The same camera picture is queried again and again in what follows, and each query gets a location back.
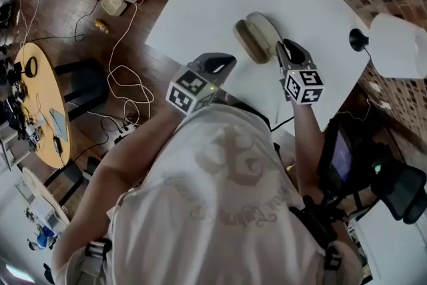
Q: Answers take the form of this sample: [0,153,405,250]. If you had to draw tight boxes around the small yellow object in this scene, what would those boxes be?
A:
[94,19,111,35]

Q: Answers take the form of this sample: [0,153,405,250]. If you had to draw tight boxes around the left grey harness strap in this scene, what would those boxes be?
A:
[83,239,113,285]

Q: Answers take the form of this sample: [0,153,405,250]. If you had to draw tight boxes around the white power strip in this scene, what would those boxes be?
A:
[114,123,138,145]

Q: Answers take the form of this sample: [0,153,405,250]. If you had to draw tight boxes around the black monitor screen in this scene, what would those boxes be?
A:
[316,116,360,192]

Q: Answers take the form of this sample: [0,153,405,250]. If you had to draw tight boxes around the right grey harness strap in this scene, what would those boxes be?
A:
[322,243,343,274]

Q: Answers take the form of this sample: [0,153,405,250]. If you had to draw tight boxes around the grey harness strap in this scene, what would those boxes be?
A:
[83,239,113,285]
[322,243,343,274]

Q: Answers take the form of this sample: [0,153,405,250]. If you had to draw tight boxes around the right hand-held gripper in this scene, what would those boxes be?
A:
[275,39,325,107]

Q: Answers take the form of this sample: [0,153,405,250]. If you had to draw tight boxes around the long white cable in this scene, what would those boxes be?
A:
[106,0,155,127]

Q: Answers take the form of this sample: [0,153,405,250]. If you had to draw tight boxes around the grey cloth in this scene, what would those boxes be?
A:
[49,108,68,141]

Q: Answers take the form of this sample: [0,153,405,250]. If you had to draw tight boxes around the white shade table lamp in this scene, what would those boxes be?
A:
[349,13,427,79]

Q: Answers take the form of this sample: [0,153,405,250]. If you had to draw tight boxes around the white cabinet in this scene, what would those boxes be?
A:
[350,200,427,285]

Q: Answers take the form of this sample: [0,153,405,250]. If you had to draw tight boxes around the black ring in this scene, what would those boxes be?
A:
[25,56,39,79]

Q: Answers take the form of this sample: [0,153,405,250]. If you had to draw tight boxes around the black electronics clutter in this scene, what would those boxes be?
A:
[0,76,45,148]

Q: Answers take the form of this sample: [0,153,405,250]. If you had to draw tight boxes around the beige oval case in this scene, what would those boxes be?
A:
[233,11,283,65]

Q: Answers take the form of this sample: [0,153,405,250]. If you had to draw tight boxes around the round wooden table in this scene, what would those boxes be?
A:
[13,42,109,170]

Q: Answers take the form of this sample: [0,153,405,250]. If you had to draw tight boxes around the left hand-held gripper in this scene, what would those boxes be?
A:
[165,53,238,117]

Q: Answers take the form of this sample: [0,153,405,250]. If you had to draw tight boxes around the black chest rig mount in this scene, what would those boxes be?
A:
[289,195,348,251]

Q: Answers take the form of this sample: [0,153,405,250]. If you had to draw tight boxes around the person's white t-shirt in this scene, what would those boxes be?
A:
[106,103,364,285]

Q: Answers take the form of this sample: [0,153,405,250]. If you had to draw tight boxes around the white square box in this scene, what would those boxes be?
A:
[100,0,128,17]

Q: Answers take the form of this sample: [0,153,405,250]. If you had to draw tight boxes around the person's right forearm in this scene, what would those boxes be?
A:
[292,99,330,198]

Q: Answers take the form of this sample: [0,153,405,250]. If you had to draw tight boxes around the person's left forearm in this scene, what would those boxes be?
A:
[51,106,183,280]

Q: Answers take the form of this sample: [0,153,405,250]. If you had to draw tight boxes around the black mesh office chair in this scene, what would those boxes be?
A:
[370,143,427,225]

